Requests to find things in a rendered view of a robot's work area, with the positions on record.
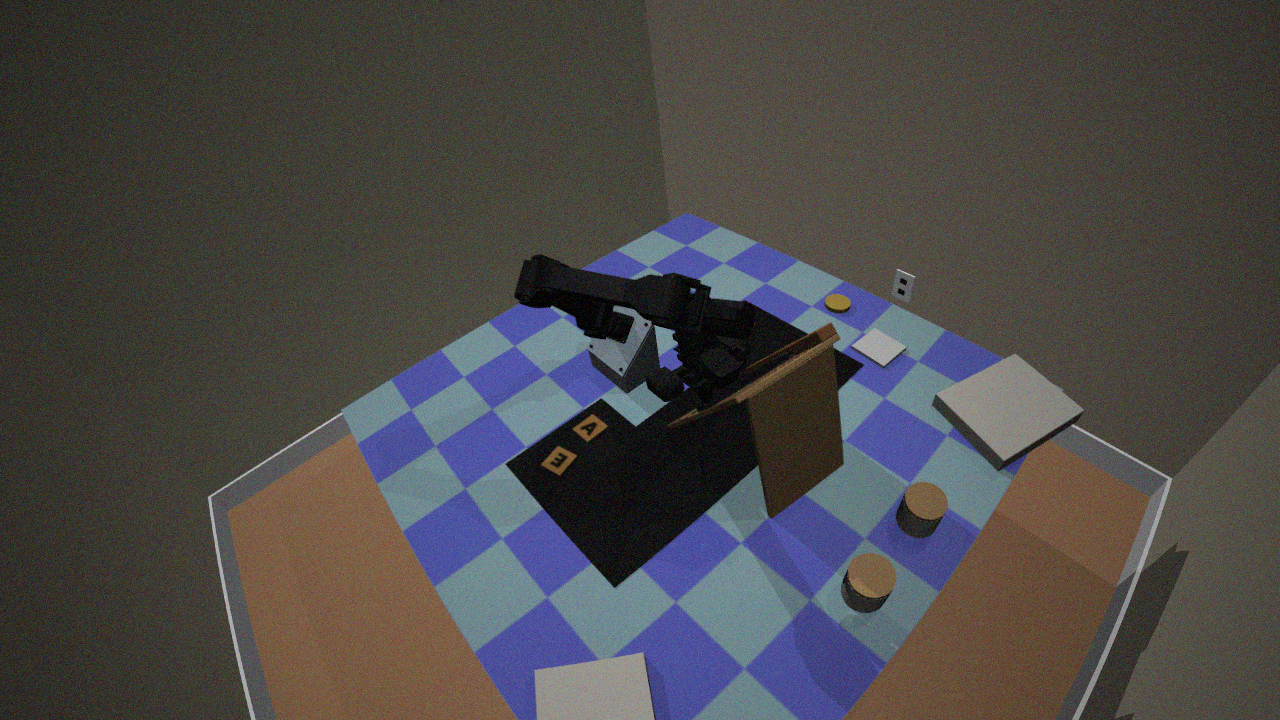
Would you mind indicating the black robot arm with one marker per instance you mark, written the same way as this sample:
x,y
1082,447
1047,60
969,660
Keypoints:
x,y
665,300

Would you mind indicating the yellow round disc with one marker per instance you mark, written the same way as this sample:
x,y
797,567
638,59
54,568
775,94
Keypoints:
x,y
837,303

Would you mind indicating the grey cylindrical container with tan lid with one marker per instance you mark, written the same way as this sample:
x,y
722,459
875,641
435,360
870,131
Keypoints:
x,y
921,509
868,582

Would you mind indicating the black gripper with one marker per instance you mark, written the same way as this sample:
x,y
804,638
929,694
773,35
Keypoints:
x,y
667,384

